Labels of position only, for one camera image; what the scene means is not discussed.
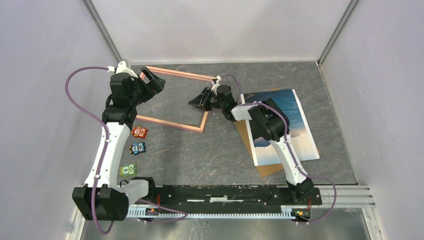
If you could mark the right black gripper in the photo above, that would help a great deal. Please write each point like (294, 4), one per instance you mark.
(202, 100)

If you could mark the blue owl sticker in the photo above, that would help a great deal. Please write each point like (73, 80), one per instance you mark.
(137, 148)

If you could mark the white slotted cable duct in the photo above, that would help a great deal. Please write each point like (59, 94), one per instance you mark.
(140, 212)

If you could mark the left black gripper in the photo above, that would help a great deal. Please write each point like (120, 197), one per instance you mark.
(155, 85)

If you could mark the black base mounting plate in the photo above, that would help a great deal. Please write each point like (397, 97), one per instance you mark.
(229, 199)

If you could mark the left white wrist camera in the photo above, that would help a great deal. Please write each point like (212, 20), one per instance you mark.
(122, 68)

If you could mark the red owl sticker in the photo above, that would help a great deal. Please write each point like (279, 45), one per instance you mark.
(139, 132)

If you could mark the mountain landscape photo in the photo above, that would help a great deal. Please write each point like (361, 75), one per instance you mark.
(298, 132)

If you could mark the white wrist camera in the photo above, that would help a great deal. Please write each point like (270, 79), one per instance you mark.
(215, 84)
(122, 68)

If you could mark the brown cardboard backing board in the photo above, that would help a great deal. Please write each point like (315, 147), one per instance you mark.
(265, 170)

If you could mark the green owl sticker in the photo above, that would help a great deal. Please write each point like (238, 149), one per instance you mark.
(128, 170)

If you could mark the orange picture frame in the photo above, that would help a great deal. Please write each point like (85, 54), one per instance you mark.
(182, 74)

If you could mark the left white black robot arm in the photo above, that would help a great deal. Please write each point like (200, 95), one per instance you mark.
(98, 199)

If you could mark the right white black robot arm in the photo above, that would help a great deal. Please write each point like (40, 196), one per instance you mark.
(269, 122)

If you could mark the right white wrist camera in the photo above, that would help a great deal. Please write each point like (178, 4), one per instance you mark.
(215, 84)

